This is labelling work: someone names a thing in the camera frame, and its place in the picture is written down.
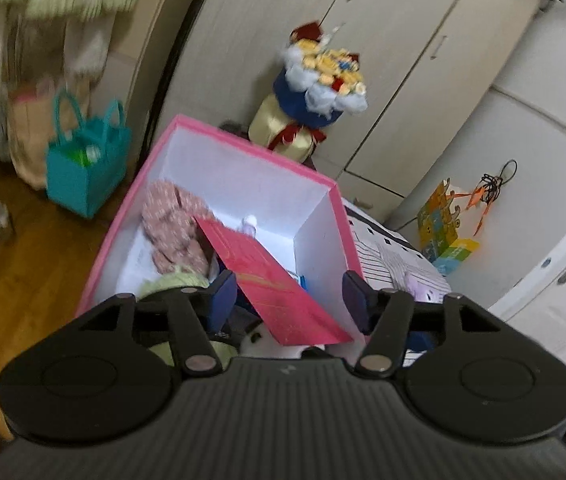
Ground green yarn ball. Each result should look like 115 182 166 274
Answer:
134 264 240 366

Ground white plush cat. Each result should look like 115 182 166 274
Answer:
239 323 326 360

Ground pink floral scrunchie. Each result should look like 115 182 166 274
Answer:
141 180 217 276

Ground red envelope card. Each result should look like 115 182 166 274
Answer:
196 217 353 346

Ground white tube with cap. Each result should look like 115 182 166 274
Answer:
237 214 258 238

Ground pink cardboard box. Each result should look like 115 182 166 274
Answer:
77 115 362 340

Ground blue wet wipes pack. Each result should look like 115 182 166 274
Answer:
287 271 308 290

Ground purple plush toy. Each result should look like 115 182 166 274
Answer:
405 275 450 304

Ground colourful paper gift bag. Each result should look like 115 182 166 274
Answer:
417 179 484 276

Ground white door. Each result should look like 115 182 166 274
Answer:
489 235 566 363

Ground teal tote bag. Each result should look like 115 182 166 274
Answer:
46 89 131 219

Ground flower bouquet blue wrap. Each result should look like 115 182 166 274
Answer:
247 21 368 164

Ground brown paper bag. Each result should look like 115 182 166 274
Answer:
6 79 92 191

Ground beige wardrobe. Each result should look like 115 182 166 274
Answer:
157 0 540 220

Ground black cables on hook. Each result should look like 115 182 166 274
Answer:
467 159 520 236

